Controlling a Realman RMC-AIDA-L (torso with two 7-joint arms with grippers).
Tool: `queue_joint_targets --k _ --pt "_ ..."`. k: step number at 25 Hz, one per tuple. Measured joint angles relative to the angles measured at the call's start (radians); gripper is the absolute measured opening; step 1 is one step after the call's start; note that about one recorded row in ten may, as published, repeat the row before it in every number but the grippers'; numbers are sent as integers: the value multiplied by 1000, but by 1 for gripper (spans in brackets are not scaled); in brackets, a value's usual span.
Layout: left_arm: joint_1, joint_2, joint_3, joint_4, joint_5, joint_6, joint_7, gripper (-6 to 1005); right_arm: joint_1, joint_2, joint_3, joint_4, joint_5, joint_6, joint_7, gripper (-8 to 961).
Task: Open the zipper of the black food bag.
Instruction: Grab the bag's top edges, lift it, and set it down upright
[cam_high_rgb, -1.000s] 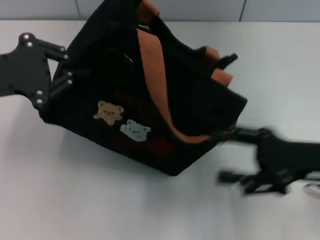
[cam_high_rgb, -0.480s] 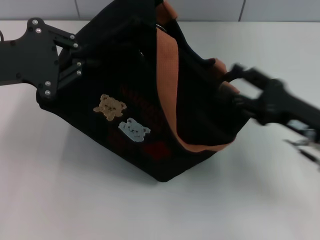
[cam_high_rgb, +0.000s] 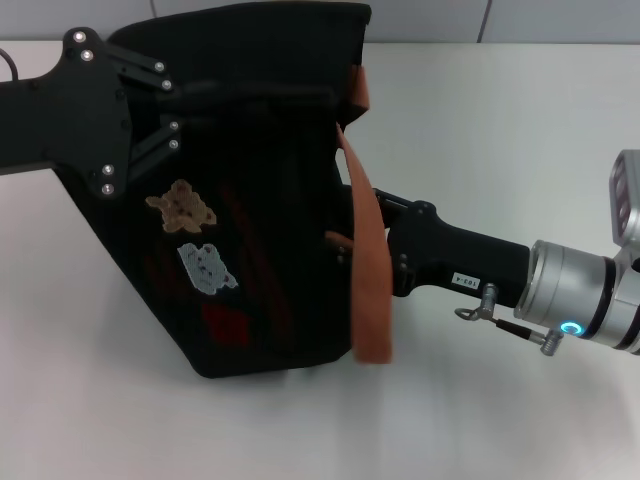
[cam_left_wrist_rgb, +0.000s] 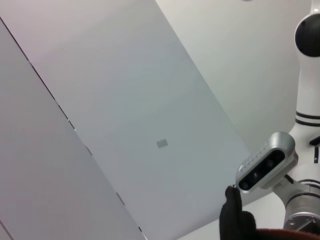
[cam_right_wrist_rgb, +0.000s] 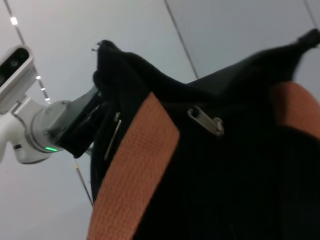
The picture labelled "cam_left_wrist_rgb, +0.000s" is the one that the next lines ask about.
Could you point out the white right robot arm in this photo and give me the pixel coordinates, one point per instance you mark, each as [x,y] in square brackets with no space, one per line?
[307,105]

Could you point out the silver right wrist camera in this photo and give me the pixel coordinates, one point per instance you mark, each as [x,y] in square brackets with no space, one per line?
[265,165]

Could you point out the grey wall plate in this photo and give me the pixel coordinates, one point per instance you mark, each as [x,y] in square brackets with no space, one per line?
[162,143]

